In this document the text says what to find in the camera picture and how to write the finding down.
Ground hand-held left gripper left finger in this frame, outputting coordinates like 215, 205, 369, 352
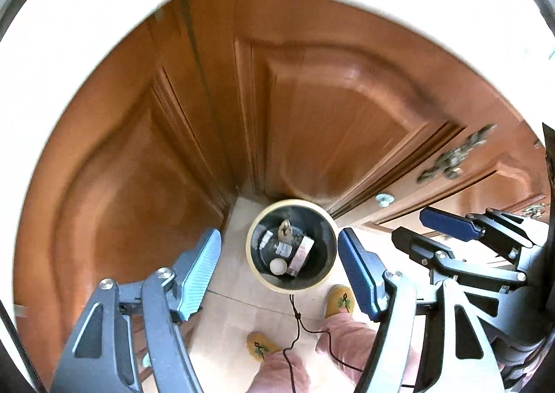
50, 227, 223, 393

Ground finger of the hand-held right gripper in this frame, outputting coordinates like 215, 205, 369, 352
391, 226, 527, 302
419, 207, 545, 261

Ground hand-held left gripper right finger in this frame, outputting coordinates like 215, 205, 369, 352
337, 227, 506, 393

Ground pink cardboard box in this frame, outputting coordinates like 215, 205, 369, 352
286, 236, 315, 276

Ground beige trash can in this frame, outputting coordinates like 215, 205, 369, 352
246, 199, 338, 294

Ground yellow embroidered slipper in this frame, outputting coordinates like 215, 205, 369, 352
247, 331, 282, 362
325, 284, 356, 319

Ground brown wooden cabinet door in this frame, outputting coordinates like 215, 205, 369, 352
330, 116, 551, 242
186, 0, 467, 212
13, 0, 235, 333

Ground pink pants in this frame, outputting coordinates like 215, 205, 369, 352
256, 310, 421, 393

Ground black cord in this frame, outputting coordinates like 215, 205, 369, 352
282, 294, 365, 393

